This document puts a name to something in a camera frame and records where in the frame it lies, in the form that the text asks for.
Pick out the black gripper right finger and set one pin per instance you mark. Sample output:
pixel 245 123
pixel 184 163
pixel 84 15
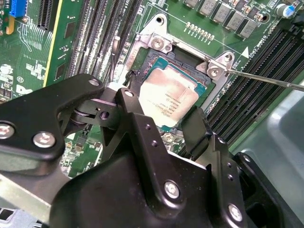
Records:
pixel 228 190

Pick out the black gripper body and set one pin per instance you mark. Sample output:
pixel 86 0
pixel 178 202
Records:
pixel 107 194

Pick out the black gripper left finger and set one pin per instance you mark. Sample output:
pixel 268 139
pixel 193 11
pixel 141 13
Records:
pixel 33 118

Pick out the silver CPU chip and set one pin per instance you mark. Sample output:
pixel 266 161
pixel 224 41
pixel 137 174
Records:
pixel 166 95

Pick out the thin metal locking lever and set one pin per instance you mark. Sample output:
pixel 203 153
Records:
pixel 261 78

